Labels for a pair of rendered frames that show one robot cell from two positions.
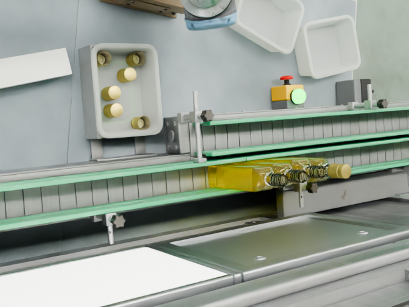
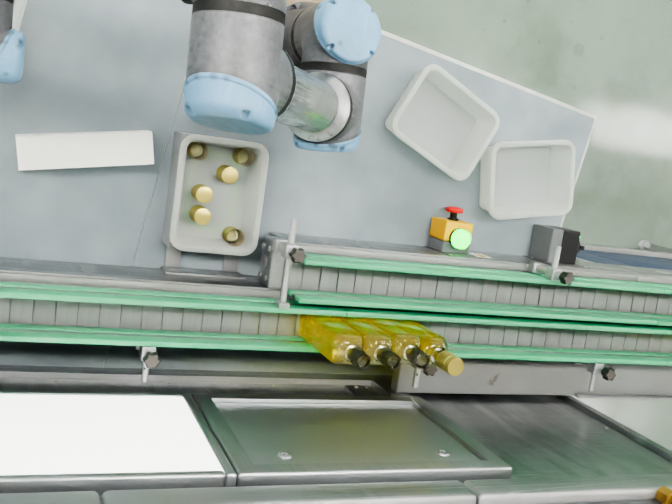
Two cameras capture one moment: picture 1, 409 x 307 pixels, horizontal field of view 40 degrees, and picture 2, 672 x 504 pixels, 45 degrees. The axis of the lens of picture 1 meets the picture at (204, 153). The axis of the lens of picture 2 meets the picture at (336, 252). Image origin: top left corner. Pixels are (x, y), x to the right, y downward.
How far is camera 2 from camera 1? 0.42 m
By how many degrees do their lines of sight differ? 11
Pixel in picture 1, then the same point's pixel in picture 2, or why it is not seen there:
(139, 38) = not seen: hidden behind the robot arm
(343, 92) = (538, 241)
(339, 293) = not seen: outside the picture
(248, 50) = (410, 163)
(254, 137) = (377, 284)
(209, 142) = (311, 280)
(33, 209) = (65, 320)
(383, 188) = (557, 382)
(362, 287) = not seen: outside the picture
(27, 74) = (97, 156)
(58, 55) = (141, 140)
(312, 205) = (442, 384)
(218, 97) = (352, 217)
